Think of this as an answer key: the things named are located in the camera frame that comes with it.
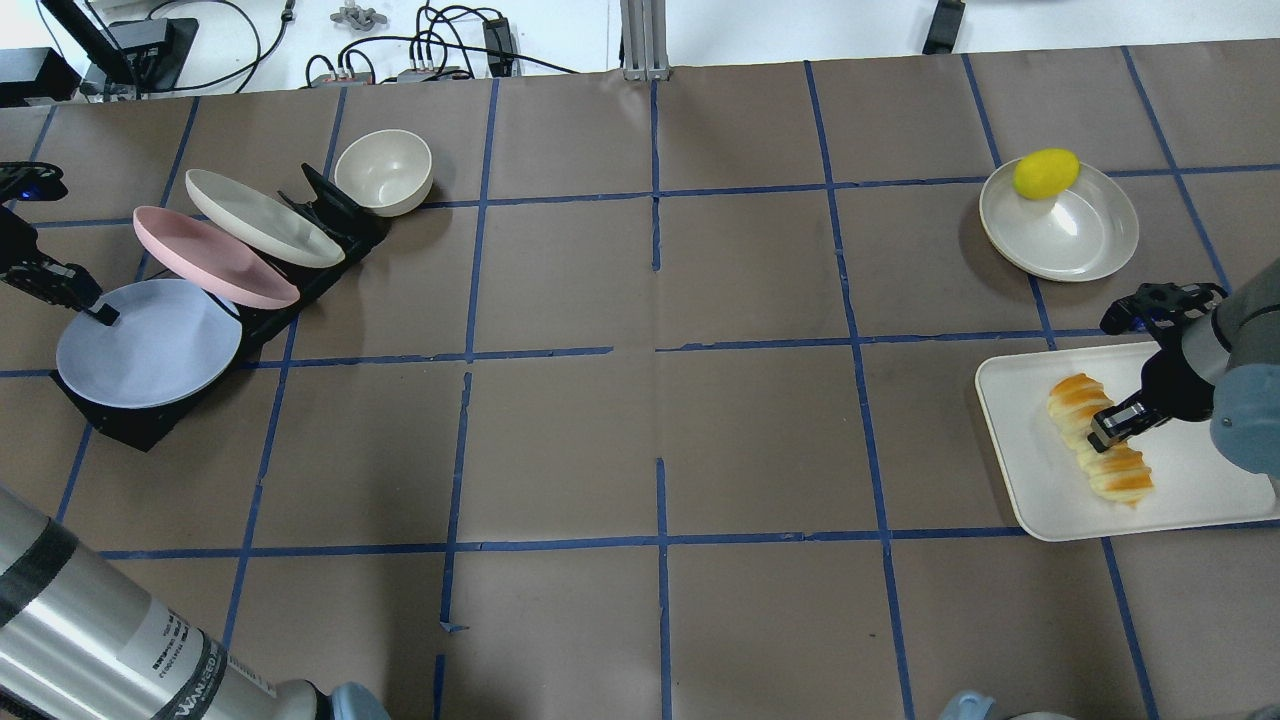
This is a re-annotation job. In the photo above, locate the light blue plate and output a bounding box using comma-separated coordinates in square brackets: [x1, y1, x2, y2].
[55, 279, 242, 409]

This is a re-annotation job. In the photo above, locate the cream white plate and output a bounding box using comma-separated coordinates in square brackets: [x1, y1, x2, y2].
[184, 169, 346, 269]

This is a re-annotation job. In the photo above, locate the black dish rack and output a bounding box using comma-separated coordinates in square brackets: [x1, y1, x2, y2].
[50, 165, 390, 451]

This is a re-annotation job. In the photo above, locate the aluminium frame post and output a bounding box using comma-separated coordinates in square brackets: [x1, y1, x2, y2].
[620, 0, 671, 82]

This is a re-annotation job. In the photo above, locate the black monitor stand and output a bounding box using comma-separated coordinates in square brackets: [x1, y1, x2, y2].
[37, 1, 200, 97]

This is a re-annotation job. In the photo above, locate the yellow lemon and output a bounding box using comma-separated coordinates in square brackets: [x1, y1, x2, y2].
[1012, 147, 1082, 201]

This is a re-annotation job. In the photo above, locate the orange striped bread loaf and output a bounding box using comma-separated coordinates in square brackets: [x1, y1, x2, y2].
[1046, 373, 1155, 507]

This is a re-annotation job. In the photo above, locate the grey connector box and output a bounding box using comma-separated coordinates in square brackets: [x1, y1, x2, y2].
[306, 56, 475, 88]

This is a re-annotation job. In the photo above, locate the white shallow bowl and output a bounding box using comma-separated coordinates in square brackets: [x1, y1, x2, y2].
[978, 161, 1140, 283]

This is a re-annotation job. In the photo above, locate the pink plate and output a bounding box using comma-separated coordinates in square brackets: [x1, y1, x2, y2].
[132, 206, 301, 310]

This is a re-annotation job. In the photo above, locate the black cable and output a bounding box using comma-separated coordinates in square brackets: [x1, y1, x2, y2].
[150, 0, 262, 95]

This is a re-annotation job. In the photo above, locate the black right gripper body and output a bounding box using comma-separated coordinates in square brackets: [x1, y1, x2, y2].
[1100, 283, 1228, 423]

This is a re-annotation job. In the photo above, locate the white rectangular tray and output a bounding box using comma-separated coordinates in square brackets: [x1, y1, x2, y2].
[975, 341, 1277, 542]

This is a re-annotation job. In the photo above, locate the small cream bowl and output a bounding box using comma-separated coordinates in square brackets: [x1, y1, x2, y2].
[333, 129, 434, 218]

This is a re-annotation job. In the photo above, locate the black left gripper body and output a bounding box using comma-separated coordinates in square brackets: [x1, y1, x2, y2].
[1, 161, 102, 309]

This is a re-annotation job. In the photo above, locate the black power adapter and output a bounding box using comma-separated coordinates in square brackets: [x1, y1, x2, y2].
[483, 17, 516, 77]

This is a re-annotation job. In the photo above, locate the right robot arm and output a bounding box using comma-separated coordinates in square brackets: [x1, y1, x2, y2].
[1085, 261, 1279, 479]

